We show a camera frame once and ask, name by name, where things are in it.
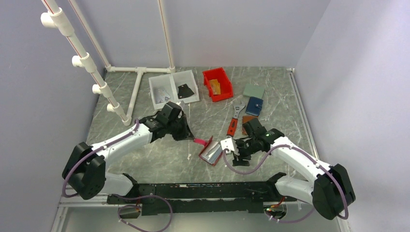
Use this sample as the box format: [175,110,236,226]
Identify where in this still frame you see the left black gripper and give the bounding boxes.
[167,114,194,141]

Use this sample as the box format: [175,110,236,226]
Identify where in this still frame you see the red card holder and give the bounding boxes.
[193,136,222,166]

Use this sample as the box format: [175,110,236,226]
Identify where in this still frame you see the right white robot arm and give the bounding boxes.
[220,118,356,220]

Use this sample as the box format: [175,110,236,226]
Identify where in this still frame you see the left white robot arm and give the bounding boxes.
[62,101,194,203]

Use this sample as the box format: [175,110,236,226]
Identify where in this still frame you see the brown card holder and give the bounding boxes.
[241,116,259,136]

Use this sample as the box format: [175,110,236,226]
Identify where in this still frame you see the cards in white tray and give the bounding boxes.
[154,88,171,104]

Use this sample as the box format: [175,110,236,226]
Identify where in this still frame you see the blue card holder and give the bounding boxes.
[246,97,264,116]

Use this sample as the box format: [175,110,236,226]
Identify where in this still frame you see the orange card in bin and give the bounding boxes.
[209,79,221,95]

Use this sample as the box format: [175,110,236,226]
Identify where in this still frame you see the green card holder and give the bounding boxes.
[243,84,265,99]

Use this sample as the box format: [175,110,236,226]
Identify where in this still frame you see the white divided tray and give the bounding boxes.
[148,70,200,110]

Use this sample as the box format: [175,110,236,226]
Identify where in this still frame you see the red plastic bin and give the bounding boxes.
[203,67,234,102]

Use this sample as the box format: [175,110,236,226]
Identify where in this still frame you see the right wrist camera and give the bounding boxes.
[220,137,236,155]

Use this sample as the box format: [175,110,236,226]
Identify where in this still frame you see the red handled adjustable wrench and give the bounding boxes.
[226,101,246,138]

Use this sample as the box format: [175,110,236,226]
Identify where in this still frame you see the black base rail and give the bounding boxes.
[107,181,296,216]

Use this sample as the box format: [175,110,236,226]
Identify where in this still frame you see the white pvc pipe frame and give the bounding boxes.
[41,0,176,126]

